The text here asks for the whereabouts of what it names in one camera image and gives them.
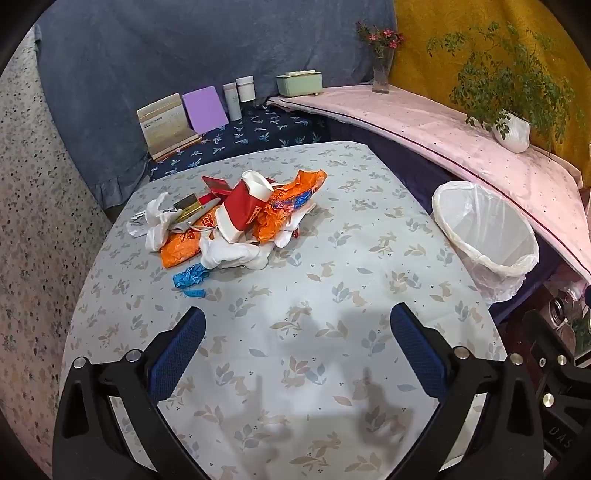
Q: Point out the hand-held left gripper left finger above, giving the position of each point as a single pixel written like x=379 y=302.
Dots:
x=178 y=355

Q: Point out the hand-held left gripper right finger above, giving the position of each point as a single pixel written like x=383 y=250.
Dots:
x=418 y=350

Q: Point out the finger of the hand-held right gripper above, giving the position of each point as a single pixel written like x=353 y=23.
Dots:
x=549 y=378

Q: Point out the blue measuring tape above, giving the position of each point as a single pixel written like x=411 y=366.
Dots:
x=189 y=277

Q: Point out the orange plastic bag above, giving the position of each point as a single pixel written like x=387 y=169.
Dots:
x=180 y=244

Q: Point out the white tissue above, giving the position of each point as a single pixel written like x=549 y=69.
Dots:
x=154 y=221
x=231 y=254
x=288 y=233

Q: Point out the bin with white liner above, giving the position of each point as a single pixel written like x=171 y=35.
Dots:
x=485 y=230

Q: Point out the gold cigarette box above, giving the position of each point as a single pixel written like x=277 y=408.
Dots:
x=189 y=210

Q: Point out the red white carton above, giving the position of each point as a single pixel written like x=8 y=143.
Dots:
x=240 y=207

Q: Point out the orange wrapper with blue print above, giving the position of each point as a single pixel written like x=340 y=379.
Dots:
x=295 y=189

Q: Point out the clear plastic bag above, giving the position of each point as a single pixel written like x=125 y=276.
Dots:
x=568 y=286

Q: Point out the rabbit print tablecloth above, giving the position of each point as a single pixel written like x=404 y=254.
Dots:
x=300 y=277

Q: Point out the dark purple cloth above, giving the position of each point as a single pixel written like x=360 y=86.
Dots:
x=401 y=161

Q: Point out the speckled floral cloth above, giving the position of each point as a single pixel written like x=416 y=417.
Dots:
x=37 y=207

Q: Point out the pink table cloth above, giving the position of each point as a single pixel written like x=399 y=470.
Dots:
x=415 y=120

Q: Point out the open book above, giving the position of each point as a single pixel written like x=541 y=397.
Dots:
x=161 y=122

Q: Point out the potted plant in white pot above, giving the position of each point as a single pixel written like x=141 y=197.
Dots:
x=512 y=134

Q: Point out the navy leaf print cloth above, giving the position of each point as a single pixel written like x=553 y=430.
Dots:
x=258 y=129

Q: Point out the purple notebook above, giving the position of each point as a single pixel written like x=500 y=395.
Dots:
x=203 y=108

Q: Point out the white tube bottle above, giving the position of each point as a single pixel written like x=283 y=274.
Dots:
x=232 y=101

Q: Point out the white capped jar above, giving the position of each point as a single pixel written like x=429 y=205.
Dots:
x=246 y=90

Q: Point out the glass vase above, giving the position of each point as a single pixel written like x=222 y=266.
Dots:
x=382 y=74

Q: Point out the green tissue box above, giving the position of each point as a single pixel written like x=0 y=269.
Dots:
x=298 y=84

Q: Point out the blue backdrop cloth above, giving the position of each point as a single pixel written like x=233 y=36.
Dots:
x=138 y=55

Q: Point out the pink flower sprig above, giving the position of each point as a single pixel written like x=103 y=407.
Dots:
x=381 y=37

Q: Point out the mustard yellow cloth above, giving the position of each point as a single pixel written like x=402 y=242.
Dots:
x=415 y=14

